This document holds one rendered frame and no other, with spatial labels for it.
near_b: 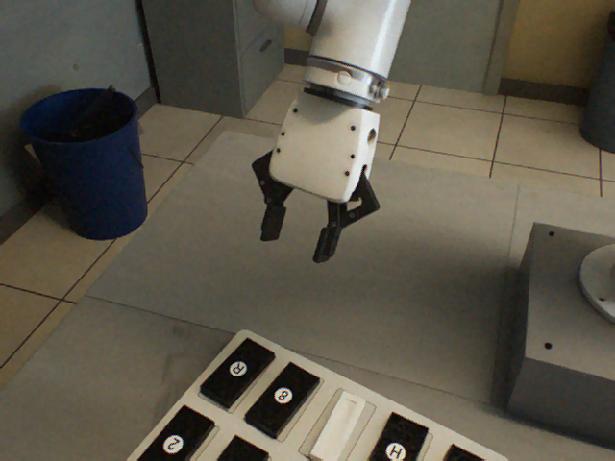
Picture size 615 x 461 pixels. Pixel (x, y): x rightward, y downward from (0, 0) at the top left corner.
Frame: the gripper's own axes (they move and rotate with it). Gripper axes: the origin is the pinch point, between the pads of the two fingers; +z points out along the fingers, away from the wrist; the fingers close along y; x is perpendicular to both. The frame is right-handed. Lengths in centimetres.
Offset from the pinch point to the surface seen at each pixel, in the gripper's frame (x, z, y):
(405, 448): -10.5, 22.0, -16.7
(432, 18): -257, -72, 74
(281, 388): -10.2, 22.3, 0.7
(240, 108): -207, -3, 140
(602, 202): -66, -12, -27
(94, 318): -9.7, 25.4, 32.4
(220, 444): -2.7, 28.6, 3.3
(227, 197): -38, 7, 33
